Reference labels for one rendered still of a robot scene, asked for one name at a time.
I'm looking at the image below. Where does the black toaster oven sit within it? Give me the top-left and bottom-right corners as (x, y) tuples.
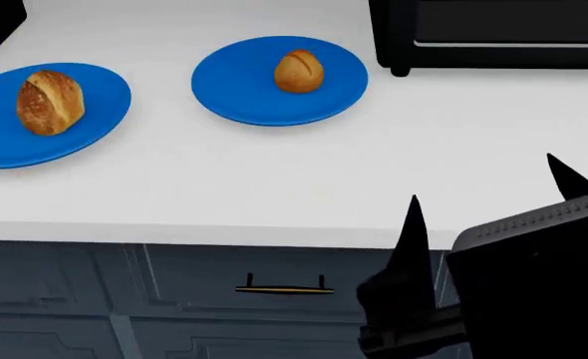
(368, 0), (588, 78)

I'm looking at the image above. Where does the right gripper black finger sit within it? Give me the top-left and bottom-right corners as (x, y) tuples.
(545, 152), (588, 201)
(356, 193), (436, 314)

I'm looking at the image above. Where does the blue plate with large loaf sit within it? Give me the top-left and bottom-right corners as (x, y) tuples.
(0, 62), (133, 171)

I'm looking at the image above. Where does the black grey-topped wrist camera box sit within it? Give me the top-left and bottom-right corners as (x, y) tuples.
(444, 187), (588, 359)

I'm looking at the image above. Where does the dark grey kitchen cabinet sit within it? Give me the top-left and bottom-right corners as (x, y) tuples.
(0, 238), (474, 359)

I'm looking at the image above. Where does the black and gold drawer handle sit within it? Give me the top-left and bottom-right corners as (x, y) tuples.
(234, 272), (336, 296)

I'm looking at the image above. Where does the small round bread roll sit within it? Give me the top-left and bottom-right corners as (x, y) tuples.
(273, 48), (326, 95)

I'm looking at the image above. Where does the large crusty bread loaf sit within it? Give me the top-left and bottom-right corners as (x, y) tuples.
(15, 69), (86, 138)

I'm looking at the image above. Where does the blue plate with small roll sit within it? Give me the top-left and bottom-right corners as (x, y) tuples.
(190, 35), (370, 128)

